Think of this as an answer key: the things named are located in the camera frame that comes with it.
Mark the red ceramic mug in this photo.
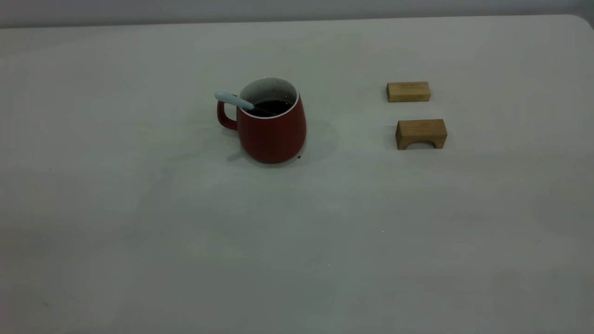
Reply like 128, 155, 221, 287
217, 77, 307, 164

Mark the metal spoon with white handle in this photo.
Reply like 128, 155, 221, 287
214, 91, 279, 116

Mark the arched wooden block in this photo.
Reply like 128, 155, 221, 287
395, 119, 448, 150

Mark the flat rectangular wooden block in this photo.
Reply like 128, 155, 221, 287
387, 82, 431, 103

